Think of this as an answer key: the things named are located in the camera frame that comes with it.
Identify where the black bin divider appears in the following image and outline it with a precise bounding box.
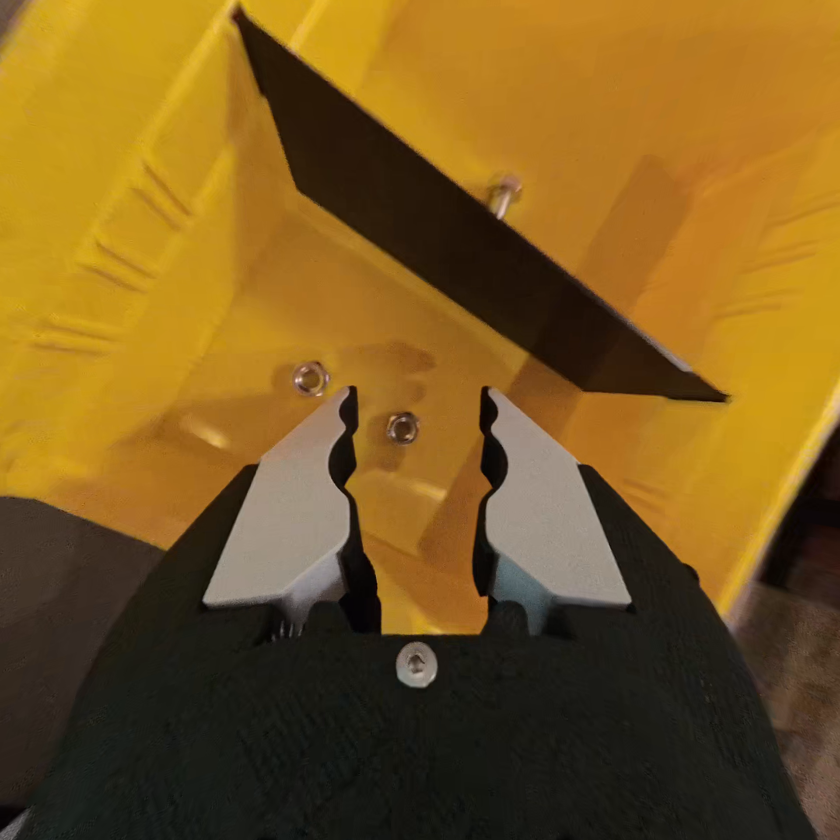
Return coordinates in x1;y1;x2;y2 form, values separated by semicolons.
232;5;731;403

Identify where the yellow plastic bin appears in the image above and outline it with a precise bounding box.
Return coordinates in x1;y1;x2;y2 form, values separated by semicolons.
0;0;840;634

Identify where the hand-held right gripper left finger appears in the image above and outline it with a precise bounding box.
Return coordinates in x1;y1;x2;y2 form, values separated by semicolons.
202;385;382;635

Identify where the silver bolt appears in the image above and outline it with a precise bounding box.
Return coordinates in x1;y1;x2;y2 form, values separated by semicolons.
486;173;524;222

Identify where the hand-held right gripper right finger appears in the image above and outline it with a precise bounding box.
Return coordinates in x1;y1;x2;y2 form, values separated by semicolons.
472;386;634;636

